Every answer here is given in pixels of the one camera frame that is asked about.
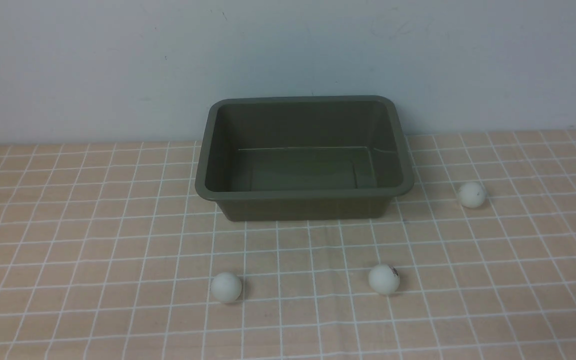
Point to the white ball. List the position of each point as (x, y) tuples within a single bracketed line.
[(384, 279), (226, 287), (471, 194)]

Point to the olive green plastic bin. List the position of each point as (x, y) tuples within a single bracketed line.
[(302, 158)]

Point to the checkered orange tablecloth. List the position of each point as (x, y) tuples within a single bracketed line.
[(108, 253)]

